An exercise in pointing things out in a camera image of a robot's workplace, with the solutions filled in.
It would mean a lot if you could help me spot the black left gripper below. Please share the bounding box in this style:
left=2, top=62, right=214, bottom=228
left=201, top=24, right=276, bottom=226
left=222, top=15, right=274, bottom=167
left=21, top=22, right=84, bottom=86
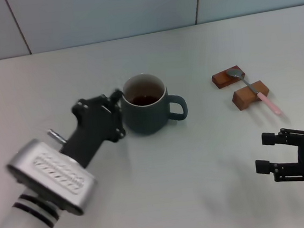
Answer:
left=54, top=87, right=132, bottom=172

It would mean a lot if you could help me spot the grey ceramic cup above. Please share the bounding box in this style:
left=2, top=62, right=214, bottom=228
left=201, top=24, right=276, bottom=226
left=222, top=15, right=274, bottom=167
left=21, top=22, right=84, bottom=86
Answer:
left=118, top=69, right=190, bottom=138

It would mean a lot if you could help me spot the pink handled metal spoon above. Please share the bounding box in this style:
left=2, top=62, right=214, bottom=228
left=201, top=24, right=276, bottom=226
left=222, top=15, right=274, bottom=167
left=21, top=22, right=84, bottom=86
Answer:
left=225, top=64, right=282, bottom=120

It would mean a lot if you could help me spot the tall light wooden block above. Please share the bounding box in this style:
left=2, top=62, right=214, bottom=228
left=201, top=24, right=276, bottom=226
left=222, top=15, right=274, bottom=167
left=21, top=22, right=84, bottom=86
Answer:
left=231, top=79, right=272, bottom=112

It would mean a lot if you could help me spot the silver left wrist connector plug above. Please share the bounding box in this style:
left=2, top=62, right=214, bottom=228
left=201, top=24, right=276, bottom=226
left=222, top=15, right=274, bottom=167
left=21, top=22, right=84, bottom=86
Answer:
left=47, top=127, right=68, bottom=146

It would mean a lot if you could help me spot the flat dark wooden block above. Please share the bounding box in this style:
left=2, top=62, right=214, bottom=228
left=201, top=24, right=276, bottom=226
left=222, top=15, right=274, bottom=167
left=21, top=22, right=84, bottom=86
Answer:
left=211, top=64, right=247, bottom=90

